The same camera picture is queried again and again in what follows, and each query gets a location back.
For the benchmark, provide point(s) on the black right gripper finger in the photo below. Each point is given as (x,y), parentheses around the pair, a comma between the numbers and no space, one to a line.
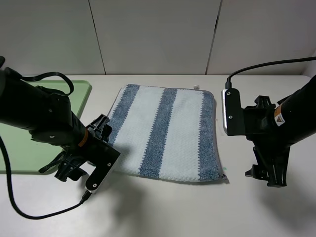
(258,170)
(275,158)

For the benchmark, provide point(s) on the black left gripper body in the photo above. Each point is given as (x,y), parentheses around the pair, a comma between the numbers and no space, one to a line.
(73,137)

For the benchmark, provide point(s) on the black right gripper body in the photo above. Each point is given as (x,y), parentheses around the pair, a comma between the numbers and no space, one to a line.
(268,125)

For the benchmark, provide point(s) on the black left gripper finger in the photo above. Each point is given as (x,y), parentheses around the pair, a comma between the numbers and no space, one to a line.
(100,129)
(70,168)

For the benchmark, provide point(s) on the blue white striped towel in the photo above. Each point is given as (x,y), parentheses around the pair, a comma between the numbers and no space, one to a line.
(166,133)

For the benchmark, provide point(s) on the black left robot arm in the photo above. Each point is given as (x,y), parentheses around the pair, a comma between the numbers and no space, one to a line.
(46,114)

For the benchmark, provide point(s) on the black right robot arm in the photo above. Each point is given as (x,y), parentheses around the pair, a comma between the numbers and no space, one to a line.
(303,114)

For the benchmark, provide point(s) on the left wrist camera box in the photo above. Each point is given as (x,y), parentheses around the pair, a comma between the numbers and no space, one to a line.
(103,156)

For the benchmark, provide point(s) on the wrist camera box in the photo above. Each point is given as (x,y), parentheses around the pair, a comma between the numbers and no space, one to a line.
(233,118)
(103,156)

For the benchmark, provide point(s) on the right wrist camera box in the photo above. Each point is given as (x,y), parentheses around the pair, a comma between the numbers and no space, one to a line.
(233,118)

